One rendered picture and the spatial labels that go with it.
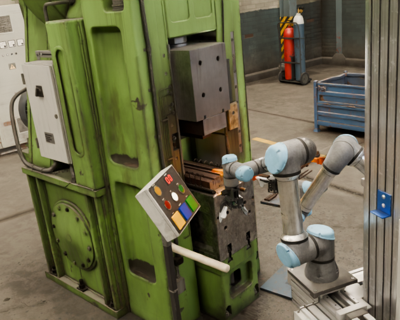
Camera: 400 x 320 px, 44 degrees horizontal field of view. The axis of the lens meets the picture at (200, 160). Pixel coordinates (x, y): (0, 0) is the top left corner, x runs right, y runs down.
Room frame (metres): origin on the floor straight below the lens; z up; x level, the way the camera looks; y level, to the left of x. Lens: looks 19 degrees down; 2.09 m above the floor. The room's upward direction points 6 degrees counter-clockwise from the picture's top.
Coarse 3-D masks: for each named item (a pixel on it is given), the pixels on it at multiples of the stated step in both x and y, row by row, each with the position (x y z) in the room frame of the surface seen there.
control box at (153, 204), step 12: (168, 168) 2.48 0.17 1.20; (156, 180) 2.33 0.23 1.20; (168, 180) 2.40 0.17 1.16; (180, 180) 2.50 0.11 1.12; (144, 192) 2.22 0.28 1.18; (168, 192) 2.34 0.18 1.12; (180, 192) 2.42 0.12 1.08; (144, 204) 2.22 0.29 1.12; (156, 204) 2.20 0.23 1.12; (180, 204) 2.35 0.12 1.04; (156, 216) 2.21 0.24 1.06; (168, 216) 2.21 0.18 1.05; (192, 216) 2.37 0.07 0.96; (168, 228) 2.19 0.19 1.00; (168, 240) 2.19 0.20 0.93
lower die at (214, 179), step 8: (184, 160) 3.18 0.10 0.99; (184, 168) 3.03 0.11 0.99; (192, 168) 3.00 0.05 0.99; (216, 168) 2.96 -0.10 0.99; (192, 176) 2.90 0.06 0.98; (208, 176) 2.85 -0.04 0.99; (216, 176) 2.83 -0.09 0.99; (192, 184) 2.87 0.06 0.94; (200, 184) 2.82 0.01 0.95; (208, 184) 2.77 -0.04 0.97; (216, 184) 2.81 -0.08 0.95
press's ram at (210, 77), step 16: (176, 48) 2.89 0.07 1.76; (192, 48) 2.80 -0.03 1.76; (208, 48) 2.84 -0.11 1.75; (224, 48) 2.94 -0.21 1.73; (176, 64) 2.81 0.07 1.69; (192, 64) 2.74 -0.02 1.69; (208, 64) 2.83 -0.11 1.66; (224, 64) 2.93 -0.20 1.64; (176, 80) 2.82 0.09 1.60; (192, 80) 2.73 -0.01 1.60; (208, 80) 2.82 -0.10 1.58; (224, 80) 2.92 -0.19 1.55; (176, 96) 2.83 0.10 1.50; (192, 96) 2.74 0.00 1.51; (208, 96) 2.81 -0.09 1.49; (224, 96) 2.91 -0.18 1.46; (192, 112) 2.75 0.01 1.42; (208, 112) 2.80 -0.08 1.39
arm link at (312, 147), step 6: (300, 138) 2.01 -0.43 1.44; (306, 138) 1.94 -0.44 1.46; (306, 144) 1.91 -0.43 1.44; (312, 144) 1.93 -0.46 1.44; (312, 150) 1.91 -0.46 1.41; (312, 156) 1.91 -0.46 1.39; (258, 162) 2.25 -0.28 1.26; (264, 162) 2.21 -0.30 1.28; (258, 168) 2.23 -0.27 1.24; (264, 168) 2.22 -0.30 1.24; (258, 174) 2.24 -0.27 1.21
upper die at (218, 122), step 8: (224, 112) 2.90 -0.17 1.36; (184, 120) 2.87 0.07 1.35; (208, 120) 2.80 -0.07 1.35; (216, 120) 2.85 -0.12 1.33; (224, 120) 2.90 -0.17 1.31; (184, 128) 2.88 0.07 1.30; (192, 128) 2.83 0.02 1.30; (200, 128) 2.79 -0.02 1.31; (208, 128) 2.80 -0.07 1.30; (216, 128) 2.84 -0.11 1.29
